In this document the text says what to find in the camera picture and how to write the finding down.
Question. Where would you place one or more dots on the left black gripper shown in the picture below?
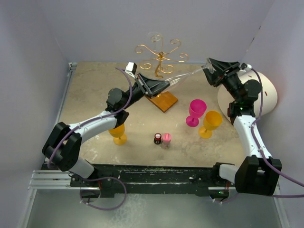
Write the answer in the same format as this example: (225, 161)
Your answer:
(152, 86)

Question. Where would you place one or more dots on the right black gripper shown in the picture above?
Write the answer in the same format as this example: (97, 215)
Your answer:
(218, 78)

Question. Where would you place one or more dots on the clear wine glass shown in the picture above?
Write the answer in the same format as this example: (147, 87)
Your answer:
(179, 79)
(156, 40)

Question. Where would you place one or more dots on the pink wine glass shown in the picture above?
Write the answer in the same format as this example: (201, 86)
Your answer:
(197, 109)

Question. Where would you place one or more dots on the yellow wine glass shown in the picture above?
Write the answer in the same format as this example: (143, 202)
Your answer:
(211, 122)
(118, 134)

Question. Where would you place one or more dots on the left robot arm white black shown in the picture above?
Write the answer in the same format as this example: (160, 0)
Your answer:
(62, 147)

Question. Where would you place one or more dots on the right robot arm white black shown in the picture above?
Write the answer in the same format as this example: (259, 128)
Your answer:
(259, 172)

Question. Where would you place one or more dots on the pink capped shaker bottle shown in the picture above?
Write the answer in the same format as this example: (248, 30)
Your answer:
(166, 141)

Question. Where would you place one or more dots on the dark red capped bottle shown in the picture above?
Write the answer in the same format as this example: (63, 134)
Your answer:
(157, 138)

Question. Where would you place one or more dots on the white cylindrical container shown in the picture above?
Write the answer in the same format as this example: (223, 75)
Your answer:
(269, 94)

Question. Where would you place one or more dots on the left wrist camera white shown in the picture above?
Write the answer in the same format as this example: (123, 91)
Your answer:
(131, 68)

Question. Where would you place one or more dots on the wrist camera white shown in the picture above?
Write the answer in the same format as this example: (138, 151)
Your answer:
(245, 67)
(131, 68)

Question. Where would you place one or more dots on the gold wire wine glass rack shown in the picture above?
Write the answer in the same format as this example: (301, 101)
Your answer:
(161, 63)

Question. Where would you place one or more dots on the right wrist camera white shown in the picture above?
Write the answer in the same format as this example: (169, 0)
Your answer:
(245, 67)

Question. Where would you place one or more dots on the black base frame bar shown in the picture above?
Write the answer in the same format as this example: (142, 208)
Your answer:
(133, 179)

